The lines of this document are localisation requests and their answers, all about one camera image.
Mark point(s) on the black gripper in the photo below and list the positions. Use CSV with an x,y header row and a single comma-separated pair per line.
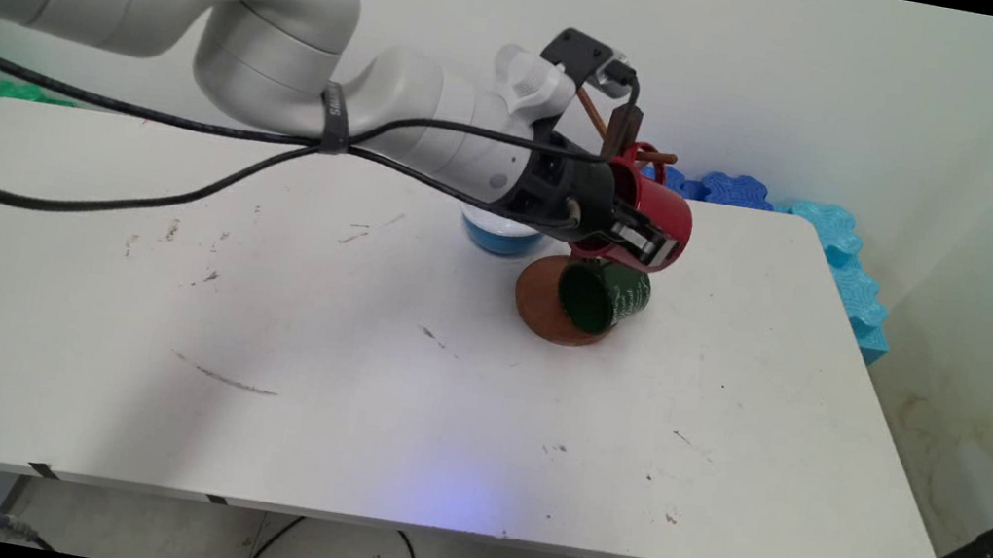
x,y
560,185

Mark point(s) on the red ceramic mug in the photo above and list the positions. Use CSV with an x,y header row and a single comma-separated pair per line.
x,y
659,210

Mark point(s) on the dark green mug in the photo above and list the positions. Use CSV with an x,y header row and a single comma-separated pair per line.
x,y
616,299

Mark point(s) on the dark blue foam mat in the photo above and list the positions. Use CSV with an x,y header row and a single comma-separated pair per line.
x,y
726,189

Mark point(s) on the brown wooden mug tree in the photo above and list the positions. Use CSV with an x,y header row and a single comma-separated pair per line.
x,y
551,312

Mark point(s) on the blue bowl with white inside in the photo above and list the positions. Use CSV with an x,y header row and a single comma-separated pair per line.
x,y
502,239

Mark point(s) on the cyan foam mat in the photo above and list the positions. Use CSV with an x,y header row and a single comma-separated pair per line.
x,y
854,288

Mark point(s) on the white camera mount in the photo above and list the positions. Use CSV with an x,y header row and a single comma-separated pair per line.
x,y
531,82

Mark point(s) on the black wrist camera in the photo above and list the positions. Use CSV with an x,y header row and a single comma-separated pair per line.
x,y
580,50

